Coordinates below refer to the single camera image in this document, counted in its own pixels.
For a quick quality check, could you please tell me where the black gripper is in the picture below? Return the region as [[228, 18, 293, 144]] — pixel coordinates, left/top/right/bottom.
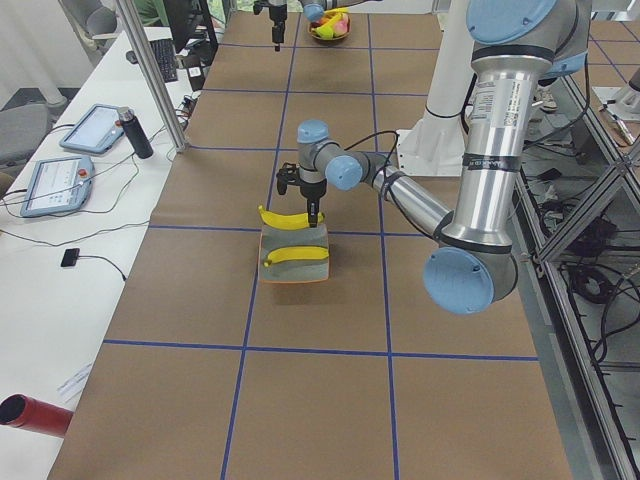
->
[[253, 0, 288, 52], [300, 179, 327, 228]]

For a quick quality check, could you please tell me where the yellow banana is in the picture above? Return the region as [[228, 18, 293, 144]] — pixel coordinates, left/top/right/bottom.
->
[[258, 205, 312, 231], [263, 246, 329, 267]]

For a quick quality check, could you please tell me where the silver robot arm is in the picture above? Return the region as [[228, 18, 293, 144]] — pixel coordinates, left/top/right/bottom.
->
[[252, 0, 362, 52], [297, 1, 592, 315]]

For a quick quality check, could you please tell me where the woven wicker basket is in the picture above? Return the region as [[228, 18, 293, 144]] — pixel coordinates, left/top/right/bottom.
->
[[308, 11, 351, 42]]

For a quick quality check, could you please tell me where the grey square plate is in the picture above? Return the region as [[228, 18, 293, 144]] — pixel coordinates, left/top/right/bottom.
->
[[258, 224, 329, 283]]

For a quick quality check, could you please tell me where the red apple upper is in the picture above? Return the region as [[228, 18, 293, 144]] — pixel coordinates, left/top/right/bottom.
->
[[331, 12, 349, 37]]

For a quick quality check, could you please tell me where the black monitor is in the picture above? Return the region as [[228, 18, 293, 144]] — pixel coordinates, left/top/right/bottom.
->
[[163, 0, 218, 66]]

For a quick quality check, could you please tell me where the black keyboard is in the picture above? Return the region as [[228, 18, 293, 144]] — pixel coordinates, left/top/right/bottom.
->
[[149, 39, 178, 83]]

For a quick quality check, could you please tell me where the black cylinder device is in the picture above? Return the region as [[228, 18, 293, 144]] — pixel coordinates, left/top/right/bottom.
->
[[117, 106, 153, 159]]

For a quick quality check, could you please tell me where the upper teach pendant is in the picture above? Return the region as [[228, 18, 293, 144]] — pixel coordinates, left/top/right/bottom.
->
[[59, 104, 124, 155]]

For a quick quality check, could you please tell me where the teach pendant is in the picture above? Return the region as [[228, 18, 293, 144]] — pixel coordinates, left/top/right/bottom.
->
[[20, 155, 95, 218], [59, 104, 124, 155]]

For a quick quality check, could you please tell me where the small black puck device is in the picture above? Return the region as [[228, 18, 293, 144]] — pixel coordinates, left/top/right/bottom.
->
[[60, 248, 80, 268]]

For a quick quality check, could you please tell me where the lower teach pendant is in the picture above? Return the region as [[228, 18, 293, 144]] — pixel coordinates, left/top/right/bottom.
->
[[20, 155, 95, 218]]

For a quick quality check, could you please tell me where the red cylinder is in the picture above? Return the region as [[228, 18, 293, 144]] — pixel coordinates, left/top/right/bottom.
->
[[1, 394, 74, 438]]

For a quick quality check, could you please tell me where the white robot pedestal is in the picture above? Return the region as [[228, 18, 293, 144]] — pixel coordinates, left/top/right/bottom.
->
[[397, 0, 474, 177]]

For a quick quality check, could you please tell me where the aluminium frame post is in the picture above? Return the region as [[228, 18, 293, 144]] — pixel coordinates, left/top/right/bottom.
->
[[115, 0, 187, 153]]

